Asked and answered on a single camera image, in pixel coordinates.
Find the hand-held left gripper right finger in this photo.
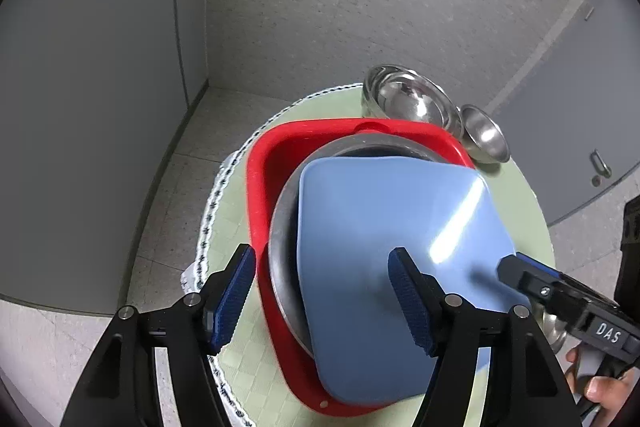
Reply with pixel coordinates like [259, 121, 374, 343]
[387, 247, 584, 427]

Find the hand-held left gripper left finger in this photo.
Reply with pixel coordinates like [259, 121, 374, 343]
[60, 243, 258, 427]

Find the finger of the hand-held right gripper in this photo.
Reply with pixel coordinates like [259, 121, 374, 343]
[496, 253, 591, 323]

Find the blue square plate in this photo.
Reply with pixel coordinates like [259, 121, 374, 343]
[296, 155, 532, 407]

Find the red plastic basin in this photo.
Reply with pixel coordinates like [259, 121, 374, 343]
[245, 118, 476, 419]

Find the person's right hand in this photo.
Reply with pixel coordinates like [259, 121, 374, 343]
[565, 348, 640, 419]

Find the shiny steel cup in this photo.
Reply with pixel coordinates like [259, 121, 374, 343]
[542, 309, 568, 350]

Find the green tablecloth with lace trim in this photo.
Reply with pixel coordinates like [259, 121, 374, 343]
[180, 82, 558, 427]

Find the large steel plate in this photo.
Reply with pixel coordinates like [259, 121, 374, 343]
[268, 136, 458, 358]

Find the dark clothing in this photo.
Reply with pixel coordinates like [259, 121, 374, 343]
[619, 194, 640, 308]

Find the small steel bowl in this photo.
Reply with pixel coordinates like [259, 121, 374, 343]
[459, 104, 511, 166]

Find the grey cabinet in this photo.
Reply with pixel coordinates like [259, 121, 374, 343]
[492, 0, 640, 229]

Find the wide steel bowl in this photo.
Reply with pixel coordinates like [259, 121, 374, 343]
[374, 74, 463, 144]

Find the deep steel bowl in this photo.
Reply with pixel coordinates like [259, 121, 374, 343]
[362, 64, 421, 118]

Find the metal cabinet handle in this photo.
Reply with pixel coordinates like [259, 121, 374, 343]
[589, 149, 612, 178]

